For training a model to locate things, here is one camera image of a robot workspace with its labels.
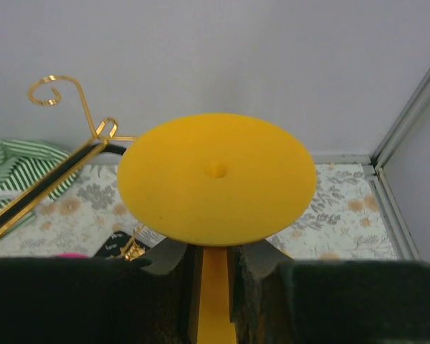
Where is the floral table mat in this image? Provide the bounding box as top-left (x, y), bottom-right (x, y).
top-left (0, 163), bottom-right (397, 259)

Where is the gold wine glass rack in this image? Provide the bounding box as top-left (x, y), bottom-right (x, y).
top-left (0, 75), bottom-right (137, 239)

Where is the green striped cloth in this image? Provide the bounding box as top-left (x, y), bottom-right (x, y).
top-left (0, 139), bottom-right (70, 210)

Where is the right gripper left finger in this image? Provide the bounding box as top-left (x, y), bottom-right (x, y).
top-left (0, 239), bottom-right (197, 343)

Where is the pink plastic wine glass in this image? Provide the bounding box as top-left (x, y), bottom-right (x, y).
top-left (54, 252), bottom-right (89, 259)

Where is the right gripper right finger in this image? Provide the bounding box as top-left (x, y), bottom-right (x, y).
top-left (227, 240), bottom-right (430, 343)

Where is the orange wine glass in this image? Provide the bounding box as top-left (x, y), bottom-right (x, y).
top-left (118, 113), bottom-right (317, 343)

